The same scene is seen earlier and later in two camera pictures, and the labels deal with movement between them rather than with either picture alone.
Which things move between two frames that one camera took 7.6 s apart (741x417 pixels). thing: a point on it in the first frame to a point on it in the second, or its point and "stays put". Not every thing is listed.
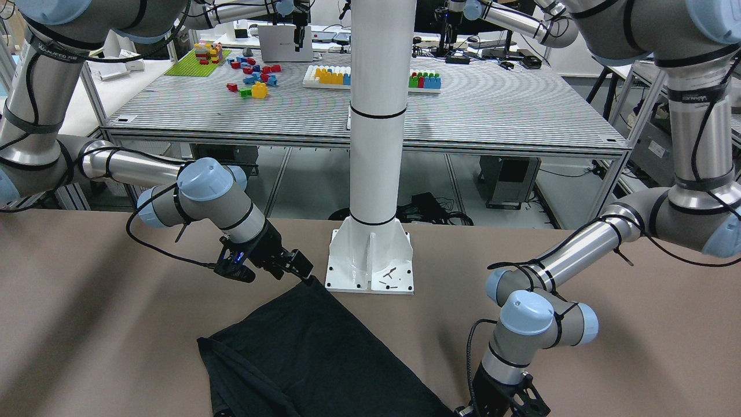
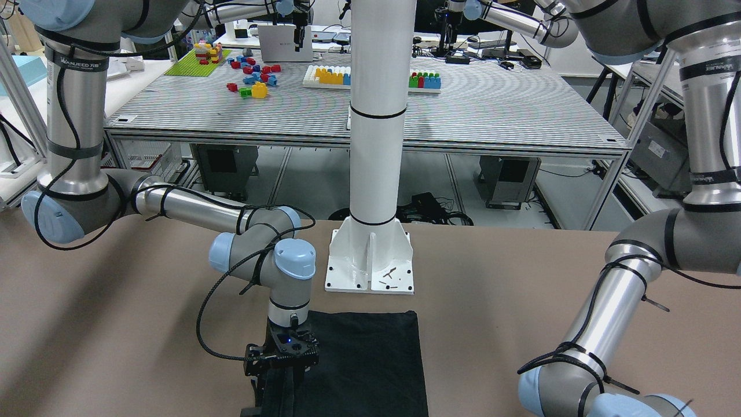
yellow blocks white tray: [327, 77] stays put
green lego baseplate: [189, 66] stays put
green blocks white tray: [422, 80] stays put
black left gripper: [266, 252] to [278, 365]
